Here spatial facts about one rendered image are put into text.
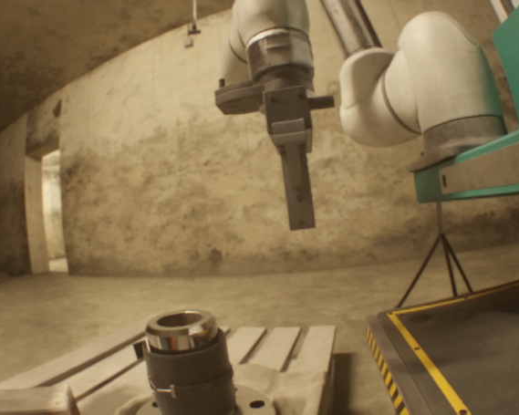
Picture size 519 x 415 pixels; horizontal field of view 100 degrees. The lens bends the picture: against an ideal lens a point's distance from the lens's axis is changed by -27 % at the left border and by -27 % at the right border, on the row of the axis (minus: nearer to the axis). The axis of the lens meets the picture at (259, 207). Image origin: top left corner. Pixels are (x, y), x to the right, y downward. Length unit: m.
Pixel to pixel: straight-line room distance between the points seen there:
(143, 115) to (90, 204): 1.39
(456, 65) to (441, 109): 0.08
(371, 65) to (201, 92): 2.77
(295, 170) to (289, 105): 0.07
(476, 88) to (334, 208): 2.28
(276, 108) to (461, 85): 0.29
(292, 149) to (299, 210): 0.06
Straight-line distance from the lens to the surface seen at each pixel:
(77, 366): 0.97
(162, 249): 3.34
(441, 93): 0.49
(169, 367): 0.44
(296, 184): 0.29
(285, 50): 0.38
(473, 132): 0.47
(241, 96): 0.37
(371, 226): 2.67
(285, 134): 0.28
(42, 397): 0.68
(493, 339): 0.48
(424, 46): 0.52
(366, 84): 0.63
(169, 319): 0.51
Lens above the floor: 0.53
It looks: 2 degrees up
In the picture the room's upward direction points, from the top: 7 degrees counter-clockwise
